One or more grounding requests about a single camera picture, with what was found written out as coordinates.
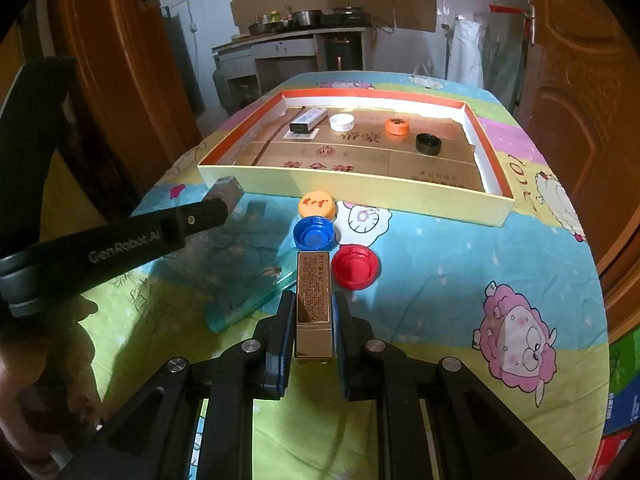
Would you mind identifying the gold rectangular box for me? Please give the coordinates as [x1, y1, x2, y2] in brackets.
[295, 252, 334, 361]

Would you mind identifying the white bottle cap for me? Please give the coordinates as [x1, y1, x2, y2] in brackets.
[329, 113, 355, 132]

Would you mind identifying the black bottle cap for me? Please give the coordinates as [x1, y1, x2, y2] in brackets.
[414, 133, 442, 156]

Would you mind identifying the left human hand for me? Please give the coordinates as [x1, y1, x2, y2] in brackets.
[1, 296, 102, 479]

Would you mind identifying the red bottle cap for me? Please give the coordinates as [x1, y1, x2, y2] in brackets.
[331, 244, 380, 290]

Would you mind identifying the blue bottle cap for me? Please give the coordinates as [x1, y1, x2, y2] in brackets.
[293, 216, 335, 252]

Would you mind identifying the left wooden door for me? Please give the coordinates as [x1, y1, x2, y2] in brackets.
[0, 0, 204, 201]

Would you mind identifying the wooden door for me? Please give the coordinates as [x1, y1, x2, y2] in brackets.
[0, 0, 204, 201]
[518, 0, 639, 340]

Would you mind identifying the yellow-orange bottle cap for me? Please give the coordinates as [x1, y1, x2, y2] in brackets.
[297, 190, 337, 221]

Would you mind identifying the kitchen counter cabinet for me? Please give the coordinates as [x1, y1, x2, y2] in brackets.
[213, 27, 375, 114]

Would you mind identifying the large shallow cardboard tray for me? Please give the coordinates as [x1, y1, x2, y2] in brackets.
[198, 88, 514, 226]

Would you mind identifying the orange cap in tray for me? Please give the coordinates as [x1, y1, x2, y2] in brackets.
[384, 117, 410, 136]

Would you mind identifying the metal cooking pot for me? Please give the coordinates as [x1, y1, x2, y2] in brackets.
[292, 10, 323, 28]

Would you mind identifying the black stove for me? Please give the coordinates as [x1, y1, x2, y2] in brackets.
[321, 6, 372, 28]

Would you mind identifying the green cardboard box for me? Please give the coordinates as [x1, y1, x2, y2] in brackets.
[610, 327, 640, 393]

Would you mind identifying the white plastic bag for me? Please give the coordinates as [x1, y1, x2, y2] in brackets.
[447, 16, 486, 89]

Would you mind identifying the right wooden door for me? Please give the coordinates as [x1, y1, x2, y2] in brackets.
[518, 0, 639, 340]

